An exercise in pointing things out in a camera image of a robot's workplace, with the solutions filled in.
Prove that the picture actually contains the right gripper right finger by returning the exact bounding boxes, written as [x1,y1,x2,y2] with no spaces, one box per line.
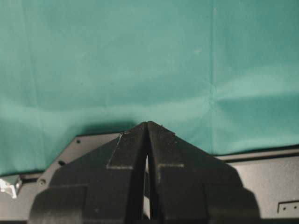
[148,121,260,224]

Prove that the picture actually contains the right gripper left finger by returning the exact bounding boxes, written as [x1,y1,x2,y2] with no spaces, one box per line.
[29,122,147,224]

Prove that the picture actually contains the green table cloth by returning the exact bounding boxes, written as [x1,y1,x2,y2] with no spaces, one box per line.
[0,0,299,175]

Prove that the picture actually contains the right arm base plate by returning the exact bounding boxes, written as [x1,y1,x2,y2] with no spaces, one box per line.
[0,133,299,223]

